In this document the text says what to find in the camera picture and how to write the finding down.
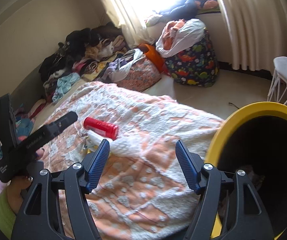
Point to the cream curtain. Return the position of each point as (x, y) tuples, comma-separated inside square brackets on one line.
[(123, 10), (253, 25)]

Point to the white bag of clothes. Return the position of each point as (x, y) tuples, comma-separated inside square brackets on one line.
[(188, 35)]

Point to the white foam net sleeve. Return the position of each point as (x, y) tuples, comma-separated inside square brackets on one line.
[(125, 145)]

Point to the red plastic bottle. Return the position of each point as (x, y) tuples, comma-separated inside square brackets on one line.
[(100, 127)]

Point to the white garment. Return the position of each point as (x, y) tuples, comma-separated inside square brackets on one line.
[(125, 65)]

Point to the person's left hand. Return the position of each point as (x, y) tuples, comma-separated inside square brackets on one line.
[(17, 192)]

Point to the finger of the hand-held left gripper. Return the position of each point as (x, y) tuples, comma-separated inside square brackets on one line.
[(63, 121)]

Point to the pile of clothes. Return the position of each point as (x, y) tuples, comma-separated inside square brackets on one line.
[(83, 52)]

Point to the dinosaur print fabric basket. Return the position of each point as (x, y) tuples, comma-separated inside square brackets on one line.
[(196, 70)]

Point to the orange bag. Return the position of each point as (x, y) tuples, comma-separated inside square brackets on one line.
[(151, 55)]

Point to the orange and white fleece blanket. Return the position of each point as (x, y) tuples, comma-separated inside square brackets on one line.
[(143, 180)]

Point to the yellow snack wrapper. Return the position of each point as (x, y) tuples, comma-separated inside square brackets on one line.
[(89, 150)]

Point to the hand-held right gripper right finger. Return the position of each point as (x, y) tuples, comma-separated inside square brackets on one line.
[(186, 165)]

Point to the floral fabric cushion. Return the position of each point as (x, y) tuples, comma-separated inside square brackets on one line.
[(143, 75)]

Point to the yellow trash bin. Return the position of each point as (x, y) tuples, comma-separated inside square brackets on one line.
[(223, 127)]

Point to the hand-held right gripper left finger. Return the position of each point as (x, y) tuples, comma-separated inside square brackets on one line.
[(98, 165)]

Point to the colourful cloth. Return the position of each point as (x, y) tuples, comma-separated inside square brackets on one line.
[(24, 125)]

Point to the bedding on windowsill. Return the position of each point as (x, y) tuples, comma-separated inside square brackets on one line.
[(193, 2)]

